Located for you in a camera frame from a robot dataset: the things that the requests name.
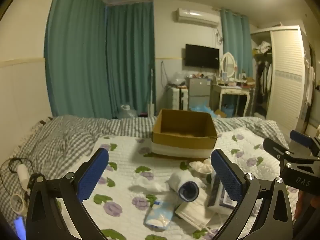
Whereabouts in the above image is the black white packaged pack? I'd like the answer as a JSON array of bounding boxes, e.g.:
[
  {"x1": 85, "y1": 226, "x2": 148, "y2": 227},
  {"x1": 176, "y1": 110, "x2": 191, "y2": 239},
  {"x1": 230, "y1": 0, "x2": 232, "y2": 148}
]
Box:
[{"x1": 207, "y1": 175, "x2": 237, "y2": 215}]

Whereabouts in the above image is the cream cloth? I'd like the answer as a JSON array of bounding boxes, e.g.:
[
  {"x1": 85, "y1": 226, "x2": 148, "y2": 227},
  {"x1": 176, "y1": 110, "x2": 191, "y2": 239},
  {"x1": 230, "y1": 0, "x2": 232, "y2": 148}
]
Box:
[{"x1": 189, "y1": 158, "x2": 214, "y2": 174}]

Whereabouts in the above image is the white towel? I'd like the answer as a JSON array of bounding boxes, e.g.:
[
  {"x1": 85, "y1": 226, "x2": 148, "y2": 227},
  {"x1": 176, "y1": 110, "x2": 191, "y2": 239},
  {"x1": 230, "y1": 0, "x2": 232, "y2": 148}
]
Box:
[{"x1": 175, "y1": 201, "x2": 214, "y2": 229}]

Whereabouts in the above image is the white blue sock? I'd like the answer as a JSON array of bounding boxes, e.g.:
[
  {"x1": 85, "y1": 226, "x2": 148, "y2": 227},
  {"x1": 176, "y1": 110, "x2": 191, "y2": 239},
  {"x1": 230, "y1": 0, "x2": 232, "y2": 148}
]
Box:
[{"x1": 168, "y1": 170, "x2": 200, "y2": 203}]

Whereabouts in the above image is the knotted white sock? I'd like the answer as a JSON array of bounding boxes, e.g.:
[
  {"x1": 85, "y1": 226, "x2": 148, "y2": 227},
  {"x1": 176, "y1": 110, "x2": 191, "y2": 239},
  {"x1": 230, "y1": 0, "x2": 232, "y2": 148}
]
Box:
[{"x1": 129, "y1": 176, "x2": 170, "y2": 194}]

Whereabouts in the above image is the glowing phone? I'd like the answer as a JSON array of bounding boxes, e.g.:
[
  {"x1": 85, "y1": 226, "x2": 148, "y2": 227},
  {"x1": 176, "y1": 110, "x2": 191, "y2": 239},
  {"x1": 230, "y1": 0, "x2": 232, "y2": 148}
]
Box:
[{"x1": 14, "y1": 216, "x2": 26, "y2": 240}]

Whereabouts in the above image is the blue basket under table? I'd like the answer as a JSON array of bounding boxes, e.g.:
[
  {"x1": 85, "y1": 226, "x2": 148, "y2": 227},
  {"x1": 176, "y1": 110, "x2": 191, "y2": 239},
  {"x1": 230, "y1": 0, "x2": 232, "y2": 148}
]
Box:
[{"x1": 221, "y1": 105, "x2": 234, "y2": 118}]

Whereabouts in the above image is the white wardrobe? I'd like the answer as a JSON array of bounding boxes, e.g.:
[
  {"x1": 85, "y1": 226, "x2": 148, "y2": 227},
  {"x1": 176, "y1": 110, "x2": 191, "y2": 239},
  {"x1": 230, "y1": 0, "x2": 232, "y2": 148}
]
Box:
[{"x1": 251, "y1": 25, "x2": 310, "y2": 134}]

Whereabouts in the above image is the white dressing table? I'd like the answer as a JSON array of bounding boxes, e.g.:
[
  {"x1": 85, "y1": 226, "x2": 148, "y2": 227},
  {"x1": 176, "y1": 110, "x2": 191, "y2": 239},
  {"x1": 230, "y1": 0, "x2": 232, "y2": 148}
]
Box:
[{"x1": 209, "y1": 81, "x2": 254, "y2": 116}]

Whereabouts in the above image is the box of blue bags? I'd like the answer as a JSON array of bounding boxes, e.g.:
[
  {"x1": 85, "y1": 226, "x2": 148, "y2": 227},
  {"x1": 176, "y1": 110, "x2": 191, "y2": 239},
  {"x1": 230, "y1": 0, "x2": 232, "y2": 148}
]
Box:
[{"x1": 190, "y1": 105, "x2": 227, "y2": 118}]

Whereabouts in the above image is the white oval vanity mirror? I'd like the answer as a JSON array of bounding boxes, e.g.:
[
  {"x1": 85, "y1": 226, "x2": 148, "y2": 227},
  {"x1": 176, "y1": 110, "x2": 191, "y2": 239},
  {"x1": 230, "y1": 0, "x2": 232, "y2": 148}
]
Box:
[{"x1": 220, "y1": 52, "x2": 237, "y2": 80}]

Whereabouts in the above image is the open cardboard box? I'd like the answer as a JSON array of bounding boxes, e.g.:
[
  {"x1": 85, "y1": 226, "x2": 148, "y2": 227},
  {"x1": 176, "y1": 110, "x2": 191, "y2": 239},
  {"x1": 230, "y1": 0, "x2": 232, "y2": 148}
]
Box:
[{"x1": 151, "y1": 109, "x2": 217, "y2": 159}]

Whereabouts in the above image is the small silver fridge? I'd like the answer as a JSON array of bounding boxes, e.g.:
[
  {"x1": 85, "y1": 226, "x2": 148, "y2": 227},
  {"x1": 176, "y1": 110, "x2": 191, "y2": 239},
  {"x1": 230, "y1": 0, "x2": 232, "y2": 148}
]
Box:
[{"x1": 187, "y1": 77, "x2": 211, "y2": 109}]

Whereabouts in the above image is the white suitcase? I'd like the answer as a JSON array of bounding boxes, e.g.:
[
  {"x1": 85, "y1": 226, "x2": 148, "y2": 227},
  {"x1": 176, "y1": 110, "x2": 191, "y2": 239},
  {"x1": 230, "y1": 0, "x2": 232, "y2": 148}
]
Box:
[{"x1": 166, "y1": 87, "x2": 188, "y2": 111}]

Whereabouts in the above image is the right teal curtain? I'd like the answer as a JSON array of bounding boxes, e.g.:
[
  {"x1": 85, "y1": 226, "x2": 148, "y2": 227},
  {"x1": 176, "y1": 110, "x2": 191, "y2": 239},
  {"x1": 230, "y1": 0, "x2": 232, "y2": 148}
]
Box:
[{"x1": 220, "y1": 9, "x2": 253, "y2": 77}]

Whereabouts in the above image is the white upright vacuum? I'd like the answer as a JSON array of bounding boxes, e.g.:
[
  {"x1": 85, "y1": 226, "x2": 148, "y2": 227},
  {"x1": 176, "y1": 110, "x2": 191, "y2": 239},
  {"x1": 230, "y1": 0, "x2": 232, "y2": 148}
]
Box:
[{"x1": 148, "y1": 68, "x2": 155, "y2": 117}]

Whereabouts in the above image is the clear water jug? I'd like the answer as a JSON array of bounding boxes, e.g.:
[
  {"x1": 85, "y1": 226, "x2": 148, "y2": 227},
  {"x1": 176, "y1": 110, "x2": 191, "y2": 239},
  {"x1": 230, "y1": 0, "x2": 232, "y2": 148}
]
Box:
[{"x1": 117, "y1": 105, "x2": 138, "y2": 119}]

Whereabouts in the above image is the white air conditioner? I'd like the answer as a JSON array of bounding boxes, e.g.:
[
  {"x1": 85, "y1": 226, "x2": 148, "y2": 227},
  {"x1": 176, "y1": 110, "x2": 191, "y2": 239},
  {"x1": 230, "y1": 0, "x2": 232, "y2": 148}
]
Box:
[{"x1": 176, "y1": 8, "x2": 220, "y2": 28}]

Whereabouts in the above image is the large teal curtain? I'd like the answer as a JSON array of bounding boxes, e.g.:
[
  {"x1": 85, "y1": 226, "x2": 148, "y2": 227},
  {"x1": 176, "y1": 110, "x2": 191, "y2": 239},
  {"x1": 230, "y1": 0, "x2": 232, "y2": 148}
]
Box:
[{"x1": 44, "y1": 0, "x2": 155, "y2": 119}]

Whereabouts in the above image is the white charger with cable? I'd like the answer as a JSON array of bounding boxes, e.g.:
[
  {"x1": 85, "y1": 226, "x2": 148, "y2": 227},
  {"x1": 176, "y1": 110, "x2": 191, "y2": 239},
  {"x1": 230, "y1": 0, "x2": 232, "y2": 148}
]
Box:
[{"x1": 0, "y1": 157, "x2": 34, "y2": 215}]

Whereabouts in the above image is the black wall television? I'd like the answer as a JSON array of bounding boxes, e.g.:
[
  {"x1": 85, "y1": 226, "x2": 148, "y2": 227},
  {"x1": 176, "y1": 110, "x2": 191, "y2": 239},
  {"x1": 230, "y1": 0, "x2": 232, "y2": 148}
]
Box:
[{"x1": 184, "y1": 44, "x2": 220, "y2": 69}]

